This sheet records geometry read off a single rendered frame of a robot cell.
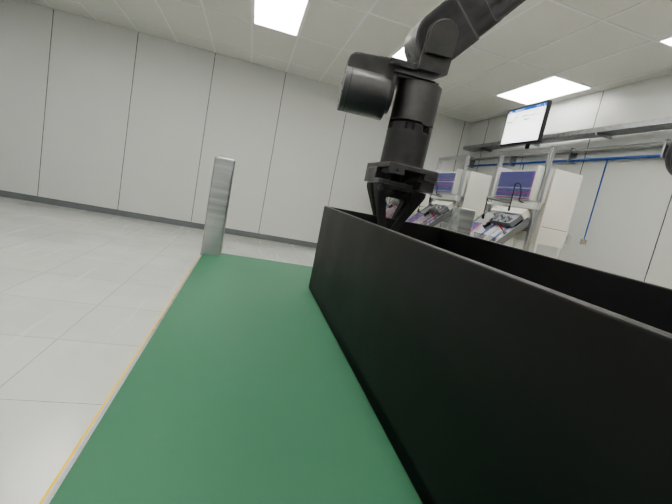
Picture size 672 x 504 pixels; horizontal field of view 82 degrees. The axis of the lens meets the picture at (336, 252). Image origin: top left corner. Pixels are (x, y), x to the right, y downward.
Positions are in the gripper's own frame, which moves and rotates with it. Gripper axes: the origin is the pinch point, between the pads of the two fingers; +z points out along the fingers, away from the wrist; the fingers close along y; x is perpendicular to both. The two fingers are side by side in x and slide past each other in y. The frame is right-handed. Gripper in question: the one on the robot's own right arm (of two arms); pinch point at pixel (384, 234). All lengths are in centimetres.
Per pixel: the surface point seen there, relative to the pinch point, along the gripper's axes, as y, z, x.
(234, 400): 28.0, 8.8, -17.4
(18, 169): -680, 68, -376
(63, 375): -141, 106, -87
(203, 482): 34.4, 8.8, -18.4
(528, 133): -293, -99, 232
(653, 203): -277, -63, 387
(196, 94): -682, -114, -130
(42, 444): -93, 106, -74
